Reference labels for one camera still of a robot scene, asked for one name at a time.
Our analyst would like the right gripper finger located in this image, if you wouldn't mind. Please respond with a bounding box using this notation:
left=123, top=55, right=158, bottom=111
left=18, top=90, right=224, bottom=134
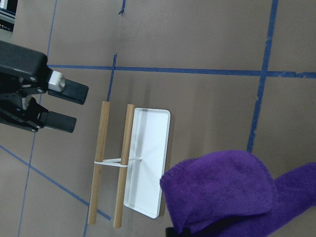
left=165, top=226, right=192, bottom=237

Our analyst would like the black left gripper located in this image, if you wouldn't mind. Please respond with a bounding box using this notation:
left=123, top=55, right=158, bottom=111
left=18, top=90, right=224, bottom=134
left=0, top=41, right=89, bottom=133

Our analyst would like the purple towel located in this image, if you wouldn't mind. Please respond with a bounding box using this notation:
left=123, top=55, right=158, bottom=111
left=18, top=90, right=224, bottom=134
left=160, top=150, right=316, bottom=237

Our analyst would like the white rack base tray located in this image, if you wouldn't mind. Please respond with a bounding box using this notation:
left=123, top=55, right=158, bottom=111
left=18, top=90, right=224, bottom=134
left=123, top=108, right=171, bottom=219

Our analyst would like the black device box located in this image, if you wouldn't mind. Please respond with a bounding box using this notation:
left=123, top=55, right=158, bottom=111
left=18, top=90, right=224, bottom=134
left=0, top=0, right=18, bottom=32

